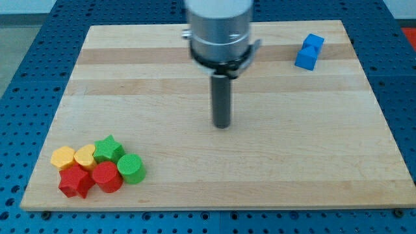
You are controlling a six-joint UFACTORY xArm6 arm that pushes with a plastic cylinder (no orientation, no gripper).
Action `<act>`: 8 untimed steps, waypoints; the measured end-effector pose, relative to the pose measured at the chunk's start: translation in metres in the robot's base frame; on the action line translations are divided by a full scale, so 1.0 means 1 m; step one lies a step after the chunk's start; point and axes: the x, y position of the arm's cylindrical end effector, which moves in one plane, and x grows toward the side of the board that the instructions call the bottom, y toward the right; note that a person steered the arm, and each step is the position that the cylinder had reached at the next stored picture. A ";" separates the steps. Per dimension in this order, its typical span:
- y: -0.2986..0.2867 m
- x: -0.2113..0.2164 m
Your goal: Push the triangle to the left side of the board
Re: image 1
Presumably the yellow heart block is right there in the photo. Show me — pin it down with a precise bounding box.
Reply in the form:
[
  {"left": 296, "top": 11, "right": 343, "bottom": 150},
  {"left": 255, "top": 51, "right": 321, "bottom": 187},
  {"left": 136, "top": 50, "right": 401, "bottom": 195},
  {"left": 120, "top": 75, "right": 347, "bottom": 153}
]
[{"left": 74, "top": 144, "right": 97, "bottom": 172}]

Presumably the red star block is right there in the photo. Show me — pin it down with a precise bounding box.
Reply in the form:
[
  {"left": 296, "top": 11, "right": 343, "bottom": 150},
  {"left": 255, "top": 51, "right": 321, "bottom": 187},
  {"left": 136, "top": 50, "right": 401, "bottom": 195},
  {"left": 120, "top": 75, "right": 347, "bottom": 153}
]
[{"left": 58, "top": 164, "right": 96, "bottom": 199}]

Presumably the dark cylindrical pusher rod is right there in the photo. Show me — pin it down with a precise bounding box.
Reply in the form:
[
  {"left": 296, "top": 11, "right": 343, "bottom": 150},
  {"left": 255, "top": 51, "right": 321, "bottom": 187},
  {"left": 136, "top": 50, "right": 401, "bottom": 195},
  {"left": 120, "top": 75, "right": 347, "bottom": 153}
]
[{"left": 211, "top": 74, "right": 231, "bottom": 129}]

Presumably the yellow hexagon block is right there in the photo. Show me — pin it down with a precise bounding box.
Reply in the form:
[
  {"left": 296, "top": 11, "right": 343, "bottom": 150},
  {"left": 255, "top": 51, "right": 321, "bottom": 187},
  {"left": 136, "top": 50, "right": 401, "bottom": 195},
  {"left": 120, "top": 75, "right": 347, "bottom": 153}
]
[{"left": 50, "top": 146, "right": 75, "bottom": 171}]

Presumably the green star block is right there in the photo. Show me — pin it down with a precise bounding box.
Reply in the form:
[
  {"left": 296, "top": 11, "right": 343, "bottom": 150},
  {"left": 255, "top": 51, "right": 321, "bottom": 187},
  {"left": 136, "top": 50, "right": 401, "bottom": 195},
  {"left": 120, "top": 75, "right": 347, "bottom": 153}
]
[{"left": 93, "top": 135, "right": 125, "bottom": 164}]

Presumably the wooden board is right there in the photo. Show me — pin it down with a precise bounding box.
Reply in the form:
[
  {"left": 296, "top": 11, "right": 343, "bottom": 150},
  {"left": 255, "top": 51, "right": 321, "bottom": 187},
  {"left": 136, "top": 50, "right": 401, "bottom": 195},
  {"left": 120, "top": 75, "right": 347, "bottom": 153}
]
[{"left": 21, "top": 20, "right": 415, "bottom": 211}]

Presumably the blue cube block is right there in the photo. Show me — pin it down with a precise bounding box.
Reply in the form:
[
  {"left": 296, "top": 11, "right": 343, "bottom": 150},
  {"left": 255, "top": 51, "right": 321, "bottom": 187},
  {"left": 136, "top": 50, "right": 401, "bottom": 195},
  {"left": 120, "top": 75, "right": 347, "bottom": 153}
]
[{"left": 302, "top": 34, "right": 324, "bottom": 54}]

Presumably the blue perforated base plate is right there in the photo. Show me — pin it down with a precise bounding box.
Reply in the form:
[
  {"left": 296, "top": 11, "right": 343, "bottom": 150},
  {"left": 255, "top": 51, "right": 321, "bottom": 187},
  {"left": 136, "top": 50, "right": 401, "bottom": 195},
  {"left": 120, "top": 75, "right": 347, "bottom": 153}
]
[{"left": 1, "top": 0, "right": 415, "bottom": 233}]

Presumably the red cylinder block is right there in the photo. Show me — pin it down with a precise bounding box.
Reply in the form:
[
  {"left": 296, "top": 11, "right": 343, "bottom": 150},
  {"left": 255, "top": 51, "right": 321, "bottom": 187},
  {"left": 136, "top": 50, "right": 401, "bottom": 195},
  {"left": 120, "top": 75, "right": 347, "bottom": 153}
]
[{"left": 92, "top": 161, "right": 124, "bottom": 193}]

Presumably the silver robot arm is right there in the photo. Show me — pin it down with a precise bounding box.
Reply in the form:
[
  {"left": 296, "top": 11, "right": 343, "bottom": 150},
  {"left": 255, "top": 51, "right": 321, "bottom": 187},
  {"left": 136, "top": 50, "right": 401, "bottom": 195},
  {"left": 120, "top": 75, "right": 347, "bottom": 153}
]
[{"left": 182, "top": 0, "right": 261, "bottom": 79}]

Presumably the green cylinder block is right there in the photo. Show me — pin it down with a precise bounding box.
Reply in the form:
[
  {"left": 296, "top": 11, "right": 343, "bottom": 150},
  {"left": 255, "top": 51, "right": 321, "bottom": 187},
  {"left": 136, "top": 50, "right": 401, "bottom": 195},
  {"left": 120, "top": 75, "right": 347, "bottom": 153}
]
[{"left": 117, "top": 153, "right": 146, "bottom": 185}]

